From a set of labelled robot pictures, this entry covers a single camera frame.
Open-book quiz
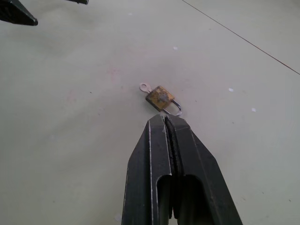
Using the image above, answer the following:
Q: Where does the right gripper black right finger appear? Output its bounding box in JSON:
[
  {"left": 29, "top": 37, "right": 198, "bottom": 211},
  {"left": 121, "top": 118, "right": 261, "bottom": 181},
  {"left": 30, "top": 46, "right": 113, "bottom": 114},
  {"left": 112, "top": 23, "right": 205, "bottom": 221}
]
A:
[{"left": 165, "top": 114, "right": 244, "bottom": 225}]

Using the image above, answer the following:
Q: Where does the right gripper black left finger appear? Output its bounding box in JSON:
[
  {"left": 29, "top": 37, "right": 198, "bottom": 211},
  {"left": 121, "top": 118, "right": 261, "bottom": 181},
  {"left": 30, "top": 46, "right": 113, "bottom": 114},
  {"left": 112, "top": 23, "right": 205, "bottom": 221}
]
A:
[{"left": 121, "top": 114, "right": 175, "bottom": 225}]

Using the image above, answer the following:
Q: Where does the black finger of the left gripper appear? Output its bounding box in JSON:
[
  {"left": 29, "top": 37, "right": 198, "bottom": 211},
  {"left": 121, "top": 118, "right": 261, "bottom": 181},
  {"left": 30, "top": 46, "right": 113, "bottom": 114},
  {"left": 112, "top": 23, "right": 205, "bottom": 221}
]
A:
[
  {"left": 0, "top": 0, "right": 39, "bottom": 27},
  {"left": 62, "top": 0, "right": 90, "bottom": 6}
]

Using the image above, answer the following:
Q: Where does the small brass padlock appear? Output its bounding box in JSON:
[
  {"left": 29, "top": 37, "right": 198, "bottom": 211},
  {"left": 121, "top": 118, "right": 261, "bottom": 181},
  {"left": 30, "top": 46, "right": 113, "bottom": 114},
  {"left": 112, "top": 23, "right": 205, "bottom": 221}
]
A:
[{"left": 145, "top": 85, "right": 183, "bottom": 116}]

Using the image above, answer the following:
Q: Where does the small silver key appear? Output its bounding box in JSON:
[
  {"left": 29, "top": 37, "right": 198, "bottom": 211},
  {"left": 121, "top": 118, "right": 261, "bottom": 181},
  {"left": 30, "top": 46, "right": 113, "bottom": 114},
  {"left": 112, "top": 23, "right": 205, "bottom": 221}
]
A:
[{"left": 139, "top": 82, "right": 156, "bottom": 94}]

